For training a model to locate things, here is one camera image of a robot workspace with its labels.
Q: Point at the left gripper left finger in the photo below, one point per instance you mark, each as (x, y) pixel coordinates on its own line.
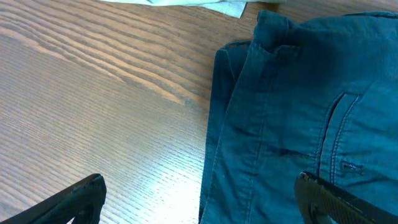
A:
(80, 203)

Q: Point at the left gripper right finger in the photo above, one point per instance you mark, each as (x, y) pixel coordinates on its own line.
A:
(321, 202)

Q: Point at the navy blue shorts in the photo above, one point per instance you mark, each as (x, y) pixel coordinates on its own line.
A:
(318, 96)

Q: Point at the folded khaki shorts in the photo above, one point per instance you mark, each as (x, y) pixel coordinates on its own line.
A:
(233, 8)

